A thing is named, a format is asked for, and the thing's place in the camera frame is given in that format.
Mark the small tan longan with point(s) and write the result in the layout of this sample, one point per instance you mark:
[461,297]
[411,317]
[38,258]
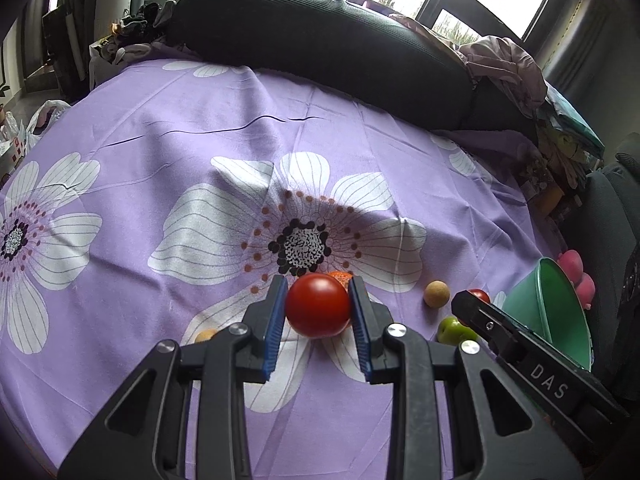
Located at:
[204,335]

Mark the pink plush toy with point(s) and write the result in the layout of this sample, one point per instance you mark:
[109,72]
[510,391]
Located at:
[575,270]

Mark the pale pink crumpled cloth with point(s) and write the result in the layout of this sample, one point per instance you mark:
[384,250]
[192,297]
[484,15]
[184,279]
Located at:
[505,65]

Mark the pile of dark clothes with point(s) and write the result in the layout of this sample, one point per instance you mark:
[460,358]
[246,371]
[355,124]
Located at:
[140,25]

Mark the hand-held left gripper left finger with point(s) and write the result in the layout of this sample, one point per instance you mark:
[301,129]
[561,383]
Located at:
[270,330]

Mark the orange mandarin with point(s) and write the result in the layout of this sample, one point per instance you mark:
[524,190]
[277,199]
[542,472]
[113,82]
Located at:
[339,278]

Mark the dark fabric chair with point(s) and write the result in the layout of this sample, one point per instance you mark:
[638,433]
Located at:
[610,230]

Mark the white plastic bag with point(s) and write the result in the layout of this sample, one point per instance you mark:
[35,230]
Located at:
[45,115]

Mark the large red tomato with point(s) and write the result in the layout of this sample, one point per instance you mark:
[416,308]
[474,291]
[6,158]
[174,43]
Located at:
[318,305]

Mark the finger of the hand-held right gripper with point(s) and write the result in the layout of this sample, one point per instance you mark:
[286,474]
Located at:
[492,325]

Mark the dark ribbed pillow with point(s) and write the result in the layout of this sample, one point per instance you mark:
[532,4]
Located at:
[320,35]

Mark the tan round longan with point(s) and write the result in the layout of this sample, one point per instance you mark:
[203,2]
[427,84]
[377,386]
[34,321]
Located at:
[436,294]

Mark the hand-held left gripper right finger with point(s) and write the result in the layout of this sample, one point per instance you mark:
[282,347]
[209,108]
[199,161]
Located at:
[361,330]

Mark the small red tomato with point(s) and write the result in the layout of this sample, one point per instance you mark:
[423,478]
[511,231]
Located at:
[481,294]

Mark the green apple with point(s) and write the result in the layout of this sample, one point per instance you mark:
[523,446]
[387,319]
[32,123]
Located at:
[451,332]

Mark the green plastic bowl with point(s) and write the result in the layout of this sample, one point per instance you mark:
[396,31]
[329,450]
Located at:
[547,305]

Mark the white box with red squares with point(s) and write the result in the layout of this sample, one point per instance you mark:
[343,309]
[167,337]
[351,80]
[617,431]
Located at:
[12,152]

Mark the purple floral bedsheet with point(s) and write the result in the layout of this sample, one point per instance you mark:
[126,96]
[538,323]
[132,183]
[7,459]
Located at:
[175,160]

